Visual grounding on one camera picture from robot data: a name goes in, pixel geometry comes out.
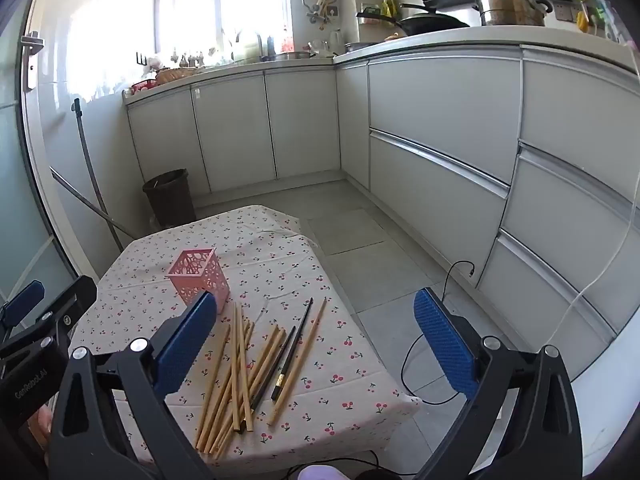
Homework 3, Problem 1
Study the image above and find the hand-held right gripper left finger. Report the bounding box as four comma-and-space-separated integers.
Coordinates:
50, 290, 218, 480

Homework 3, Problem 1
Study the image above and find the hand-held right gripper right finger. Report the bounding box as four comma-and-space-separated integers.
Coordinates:
413, 287, 584, 480

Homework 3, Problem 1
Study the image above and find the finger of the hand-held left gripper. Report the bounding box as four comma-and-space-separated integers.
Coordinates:
0, 280, 46, 328
0, 275, 98, 368

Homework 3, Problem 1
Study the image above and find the pile of wooden chopsticks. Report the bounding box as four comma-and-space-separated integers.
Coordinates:
194, 296, 328, 457

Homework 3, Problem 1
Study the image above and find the pink perforated utensil holder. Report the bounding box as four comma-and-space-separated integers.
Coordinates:
166, 247, 231, 315

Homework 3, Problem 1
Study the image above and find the person's left hand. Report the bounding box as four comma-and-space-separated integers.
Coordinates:
28, 402, 56, 449

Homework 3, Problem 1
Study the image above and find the slanted grey pole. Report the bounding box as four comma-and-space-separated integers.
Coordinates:
49, 166, 137, 240

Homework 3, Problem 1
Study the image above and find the cherry-print tablecloth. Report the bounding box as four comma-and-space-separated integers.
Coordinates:
65, 204, 421, 476

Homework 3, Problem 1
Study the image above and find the dark brown trash bin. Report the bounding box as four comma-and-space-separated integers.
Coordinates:
142, 169, 197, 228

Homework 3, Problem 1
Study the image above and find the lilac cloth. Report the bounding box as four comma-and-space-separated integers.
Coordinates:
297, 465, 346, 480

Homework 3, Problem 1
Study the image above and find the white cabinet with doors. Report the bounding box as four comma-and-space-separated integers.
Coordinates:
125, 65, 343, 208

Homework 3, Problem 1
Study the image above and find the white cabinet with drawers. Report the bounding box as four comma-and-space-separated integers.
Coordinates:
335, 45, 640, 376

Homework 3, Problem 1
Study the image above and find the white kitchen countertop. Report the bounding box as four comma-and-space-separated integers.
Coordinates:
122, 25, 640, 106

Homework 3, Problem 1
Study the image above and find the kitchen faucet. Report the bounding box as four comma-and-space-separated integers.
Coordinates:
235, 30, 265, 61

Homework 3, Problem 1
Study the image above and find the black wok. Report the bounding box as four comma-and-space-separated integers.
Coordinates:
356, 2, 471, 37

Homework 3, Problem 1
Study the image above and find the bright kitchen window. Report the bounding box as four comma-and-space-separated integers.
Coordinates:
150, 0, 296, 63

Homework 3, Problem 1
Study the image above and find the steel cooking pot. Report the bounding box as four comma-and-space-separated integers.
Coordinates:
474, 0, 554, 27

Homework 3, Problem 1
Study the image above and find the yellow hanging utensil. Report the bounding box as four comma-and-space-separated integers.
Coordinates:
567, 0, 593, 31

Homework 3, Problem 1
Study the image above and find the black cable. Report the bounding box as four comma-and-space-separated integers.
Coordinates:
400, 260, 476, 406

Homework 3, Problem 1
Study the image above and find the grey mop handle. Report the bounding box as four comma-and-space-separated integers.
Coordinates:
71, 98, 125, 253

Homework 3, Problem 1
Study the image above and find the white cable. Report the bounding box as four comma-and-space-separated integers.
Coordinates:
550, 50, 640, 348

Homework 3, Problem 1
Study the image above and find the metal door handle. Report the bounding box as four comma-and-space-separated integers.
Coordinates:
21, 31, 46, 92

